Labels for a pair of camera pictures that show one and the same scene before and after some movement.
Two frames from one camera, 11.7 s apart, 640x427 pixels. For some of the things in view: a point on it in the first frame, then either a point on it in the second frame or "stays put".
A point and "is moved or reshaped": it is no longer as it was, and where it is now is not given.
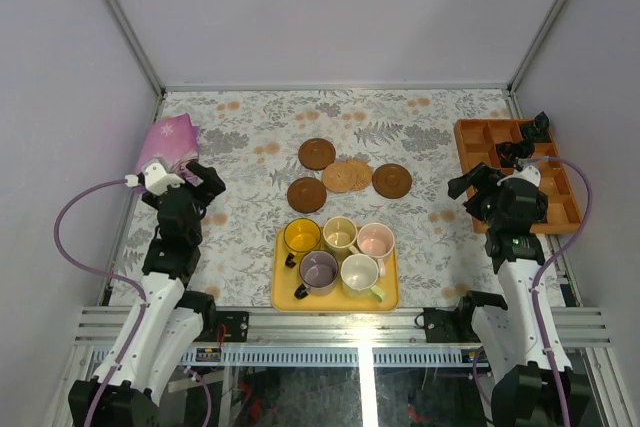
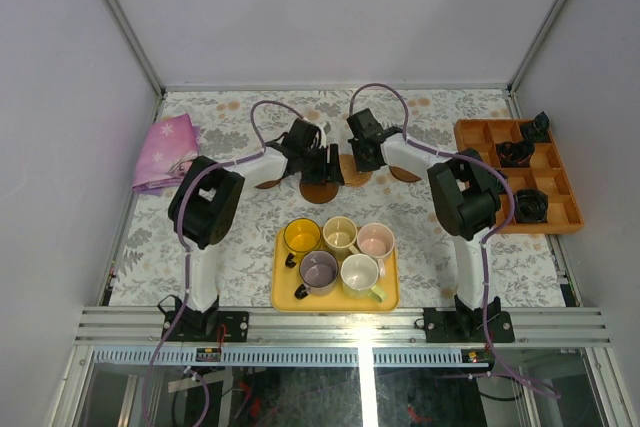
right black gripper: (483, 179) to (361, 166)
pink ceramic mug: (376, 240) stays put
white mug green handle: (359, 273) stays put
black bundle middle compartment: (509, 151) stays put
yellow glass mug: (300, 235) stays put
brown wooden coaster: (306, 195) is moved or reshaped
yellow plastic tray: (286, 281) stays put
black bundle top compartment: (538, 131) stays put
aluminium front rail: (340, 327) stays put
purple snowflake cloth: (174, 140) stays put
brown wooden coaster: (392, 180) is moved or reshaped
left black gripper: (201, 182) to (323, 167)
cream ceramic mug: (339, 234) stays put
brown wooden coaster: (316, 153) is moved or reshaped
